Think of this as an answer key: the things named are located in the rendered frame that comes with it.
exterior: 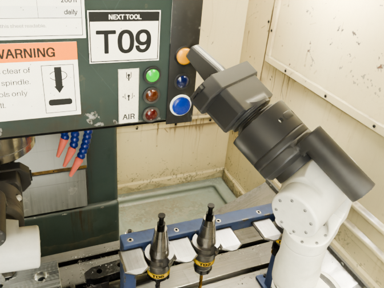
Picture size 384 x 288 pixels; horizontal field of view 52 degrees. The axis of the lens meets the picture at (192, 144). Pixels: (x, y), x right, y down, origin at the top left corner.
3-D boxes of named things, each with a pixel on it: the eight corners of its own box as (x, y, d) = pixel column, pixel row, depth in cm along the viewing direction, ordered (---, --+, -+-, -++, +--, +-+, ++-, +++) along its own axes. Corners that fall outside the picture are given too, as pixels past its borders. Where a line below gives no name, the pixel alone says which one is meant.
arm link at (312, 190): (279, 144, 60) (332, 202, 58) (234, 180, 54) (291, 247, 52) (324, 100, 51) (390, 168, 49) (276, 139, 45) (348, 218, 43)
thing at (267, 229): (284, 239, 94) (285, 236, 94) (266, 243, 92) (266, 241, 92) (269, 220, 100) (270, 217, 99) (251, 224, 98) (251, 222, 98)
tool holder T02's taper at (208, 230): (208, 231, 92) (211, 208, 89) (220, 243, 89) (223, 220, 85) (192, 238, 90) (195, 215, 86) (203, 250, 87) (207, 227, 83)
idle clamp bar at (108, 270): (172, 269, 123) (173, 254, 120) (88, 297, 112) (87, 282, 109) (165, 258, 127) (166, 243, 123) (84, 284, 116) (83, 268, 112)
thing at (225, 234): (244, 249, 90) (244, 246, 90) (223, 254, 88) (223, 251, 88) (230, 228, 96) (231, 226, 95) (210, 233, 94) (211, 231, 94)
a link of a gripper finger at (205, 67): (196, 42, 56) (226, 73, 55) (186, 58, 58) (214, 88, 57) (190, 43, 55) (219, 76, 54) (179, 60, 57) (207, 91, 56)
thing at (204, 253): (208, 235, 94) (210, 228, 93) (224, 252, 90) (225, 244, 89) (186, 245, 91) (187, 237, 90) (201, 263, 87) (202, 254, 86)
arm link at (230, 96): (260, 48, 57) (319, 109, 55) (226, 92, 64) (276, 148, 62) (210, 68, 48) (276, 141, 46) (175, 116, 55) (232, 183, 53)
